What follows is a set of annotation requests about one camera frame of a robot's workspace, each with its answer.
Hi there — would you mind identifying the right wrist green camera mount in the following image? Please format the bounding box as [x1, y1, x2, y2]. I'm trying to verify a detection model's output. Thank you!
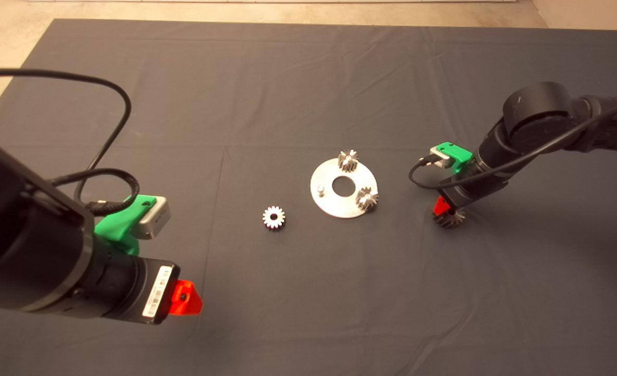
[436, 142, 473, 175]

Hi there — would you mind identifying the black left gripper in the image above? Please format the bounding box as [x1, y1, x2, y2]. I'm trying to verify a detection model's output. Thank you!
[130, 256, 204, 326]

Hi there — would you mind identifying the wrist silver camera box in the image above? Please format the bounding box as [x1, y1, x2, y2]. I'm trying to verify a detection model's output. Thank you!
[430, 146, 455, 169]
[131, 197, 172, 241]

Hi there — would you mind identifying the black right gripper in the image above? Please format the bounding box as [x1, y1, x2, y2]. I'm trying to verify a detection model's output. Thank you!
[433, 172, 510, 216]

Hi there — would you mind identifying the left thin black camera cable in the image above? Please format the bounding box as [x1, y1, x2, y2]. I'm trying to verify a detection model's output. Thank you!
[0, 68, 133, 209]

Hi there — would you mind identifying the left braided black arm cable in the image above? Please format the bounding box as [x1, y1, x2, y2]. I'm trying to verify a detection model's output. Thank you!
[50, 167, 141, 216]

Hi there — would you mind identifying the dark grey table cloth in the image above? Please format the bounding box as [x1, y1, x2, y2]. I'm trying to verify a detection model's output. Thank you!
[0, 19, 617, 376]

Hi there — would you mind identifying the small steel gear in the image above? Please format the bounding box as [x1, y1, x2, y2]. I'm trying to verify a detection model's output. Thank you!
[338, 150, 359, 173]
[262, 206, 286, 230]
[355, 187, 379, 212]

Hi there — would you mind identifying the wrist green camera mount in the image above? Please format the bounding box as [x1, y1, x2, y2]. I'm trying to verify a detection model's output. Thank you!
[436, 142, 473, 175]
[94, 194, 158, 256]

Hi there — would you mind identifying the left wrist green camera mount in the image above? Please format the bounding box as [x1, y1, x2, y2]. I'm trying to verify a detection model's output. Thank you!
[94, 194, 158, 256]

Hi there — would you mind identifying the round metal plate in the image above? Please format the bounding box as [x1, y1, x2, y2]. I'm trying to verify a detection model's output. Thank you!
[310, 159, 378, 219]

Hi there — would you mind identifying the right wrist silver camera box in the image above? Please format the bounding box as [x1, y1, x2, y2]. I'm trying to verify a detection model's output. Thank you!
[430, 146, 455, 169]

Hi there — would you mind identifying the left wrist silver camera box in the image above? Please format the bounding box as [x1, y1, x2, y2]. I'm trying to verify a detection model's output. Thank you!
[131, 197, 172, 241]

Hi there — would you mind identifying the large steel gear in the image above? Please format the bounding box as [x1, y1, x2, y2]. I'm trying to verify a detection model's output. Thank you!
[432, 206, 466, 229]

